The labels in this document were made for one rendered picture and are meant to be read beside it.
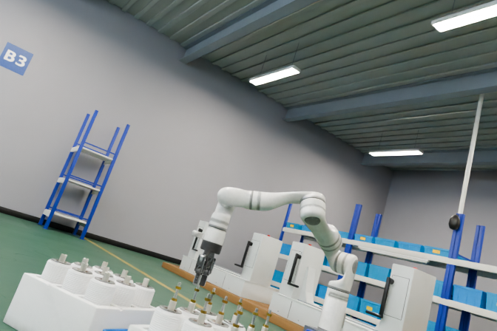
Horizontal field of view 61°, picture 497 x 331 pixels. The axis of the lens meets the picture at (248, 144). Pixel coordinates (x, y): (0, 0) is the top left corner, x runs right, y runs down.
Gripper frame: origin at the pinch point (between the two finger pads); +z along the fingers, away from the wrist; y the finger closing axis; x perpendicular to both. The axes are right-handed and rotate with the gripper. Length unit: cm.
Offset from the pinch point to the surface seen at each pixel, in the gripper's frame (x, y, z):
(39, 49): 502, 372, -227
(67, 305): 38.9, -10.7, 20.7
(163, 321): 2.0, -16.1, 13.1
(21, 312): 58, -7, 30
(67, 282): 45.1, -6.2, 14.8
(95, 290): 32.2, -8.9, 13.5
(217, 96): 281, 614, -305
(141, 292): 25.9, 14.6, 12.1
